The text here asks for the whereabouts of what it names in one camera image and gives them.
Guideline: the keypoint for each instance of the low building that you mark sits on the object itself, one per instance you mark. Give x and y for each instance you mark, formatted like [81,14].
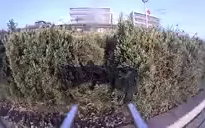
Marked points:
[40,25]

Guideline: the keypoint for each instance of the grey multi-storey building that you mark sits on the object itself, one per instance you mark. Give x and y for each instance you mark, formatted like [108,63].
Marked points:
[90,16]

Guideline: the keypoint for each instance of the green hedge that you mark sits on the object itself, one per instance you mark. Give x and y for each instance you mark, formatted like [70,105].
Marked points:
[40,60]

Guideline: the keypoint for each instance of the robot's own part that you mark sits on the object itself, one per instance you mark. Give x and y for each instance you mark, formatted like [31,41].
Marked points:
[70,118]
[136,116]

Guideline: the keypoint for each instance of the grey paved path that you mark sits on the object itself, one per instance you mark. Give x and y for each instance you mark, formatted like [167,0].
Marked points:
[176,113]

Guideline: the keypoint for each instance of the pole with red sign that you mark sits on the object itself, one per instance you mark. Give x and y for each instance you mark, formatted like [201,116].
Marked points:
[146,13]

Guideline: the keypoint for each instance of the white multi-storey building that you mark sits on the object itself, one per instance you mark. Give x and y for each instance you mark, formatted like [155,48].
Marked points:
[140,19]

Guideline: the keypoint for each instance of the leaf-covered soil strip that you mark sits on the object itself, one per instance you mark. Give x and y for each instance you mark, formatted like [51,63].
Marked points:
[30,115]

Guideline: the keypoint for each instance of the tree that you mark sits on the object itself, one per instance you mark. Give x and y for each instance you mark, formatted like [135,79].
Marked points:
[12,25]

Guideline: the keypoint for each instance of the pale kerb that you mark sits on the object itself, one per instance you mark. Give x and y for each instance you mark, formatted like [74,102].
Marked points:
[195,111]

